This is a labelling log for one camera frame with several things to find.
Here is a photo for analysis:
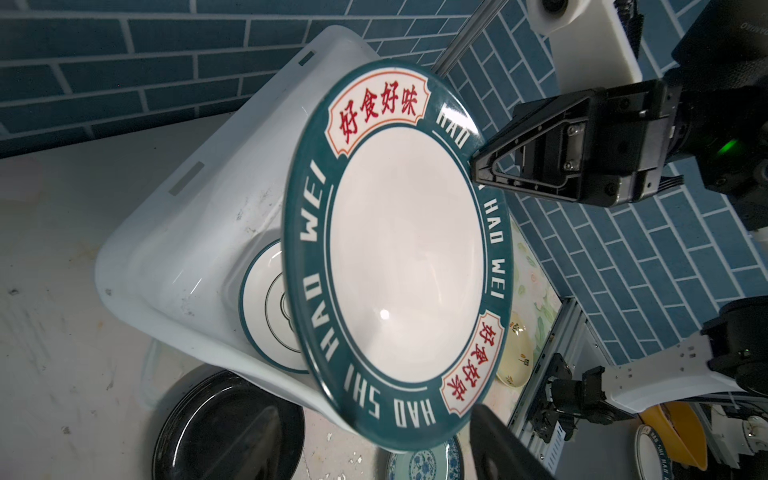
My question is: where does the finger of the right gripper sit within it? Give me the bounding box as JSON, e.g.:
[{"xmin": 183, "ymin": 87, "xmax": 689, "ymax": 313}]
[{"xmin": 470, "ymin": 89, "xmax": 600, "ymax": 201}]

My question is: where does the right aluminium corner post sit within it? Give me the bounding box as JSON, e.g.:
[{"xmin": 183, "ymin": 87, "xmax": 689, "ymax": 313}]
[{"xmin": 431, "ymin": 0, "xmax": 508, "ymax": 77}]

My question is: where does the cream yellow plate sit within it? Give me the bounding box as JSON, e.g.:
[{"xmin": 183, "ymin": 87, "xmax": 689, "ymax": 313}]
[{"xmin": 496, "ymin": 322, "xmax": 534, "ymax": 388}]

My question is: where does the green rim plate off table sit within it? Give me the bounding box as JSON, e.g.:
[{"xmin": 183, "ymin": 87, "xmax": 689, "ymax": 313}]
[{"xmin": 633, "ymin": 424, "xmax": 674, "ymax": 480}]

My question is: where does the white plastic bin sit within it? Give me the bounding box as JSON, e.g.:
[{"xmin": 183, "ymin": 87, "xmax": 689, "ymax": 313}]
[{"xmin": 95, "ymin": 25, "xmax": 376, "ymax": 424}]

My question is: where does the white plate with emblem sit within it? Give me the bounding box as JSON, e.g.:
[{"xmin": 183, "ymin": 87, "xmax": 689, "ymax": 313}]
[{"xmin": 238, "ymin": 240, "xmax": 308, "ymax": 374}]

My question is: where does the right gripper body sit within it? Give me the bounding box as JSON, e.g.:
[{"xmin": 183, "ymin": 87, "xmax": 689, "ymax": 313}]
[{"xmin": 563, "ymin": 80, "xmax": 681, "ymax": 207}]

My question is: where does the aluminium rail frame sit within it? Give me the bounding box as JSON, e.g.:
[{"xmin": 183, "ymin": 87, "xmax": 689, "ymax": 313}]
[{"xmin": 508, "ymin": 297, "xmax": 612, "ymax": 474}]

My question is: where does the yellow bowl off table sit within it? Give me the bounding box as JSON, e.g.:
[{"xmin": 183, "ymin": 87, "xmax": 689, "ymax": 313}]
[{"xmin": 640, "ymin": 402, "xmax": 708, "ymax": 471}]

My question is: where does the green rim plate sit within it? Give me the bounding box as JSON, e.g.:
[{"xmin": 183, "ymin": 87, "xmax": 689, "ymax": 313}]
[{"xmin": 281, "ymin": 60, "xmax": 514, "ymax": 452}]

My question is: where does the black round plate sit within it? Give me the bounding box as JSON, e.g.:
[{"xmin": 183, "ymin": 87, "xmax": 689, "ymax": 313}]
[{"xmin": 150, "ymin": 370, "xmax": 305, "ymax": 479}]

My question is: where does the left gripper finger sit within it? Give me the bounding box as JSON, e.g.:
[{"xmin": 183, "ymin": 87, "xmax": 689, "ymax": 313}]
[{"xmin": 469, "ymin": 404, "xmax": 555, "ymax": 480}]

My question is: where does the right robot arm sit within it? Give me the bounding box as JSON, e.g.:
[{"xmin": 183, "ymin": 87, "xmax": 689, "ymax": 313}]
[{"xmin": 453, "ymin": 1, "xmax": 767, "ymax": 363}]

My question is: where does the green patterned small plate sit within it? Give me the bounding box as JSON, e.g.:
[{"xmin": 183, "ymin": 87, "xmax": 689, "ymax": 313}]
[{"xmin": 385, "ymin": 437, "xmax": 464, "ymax": 480}]

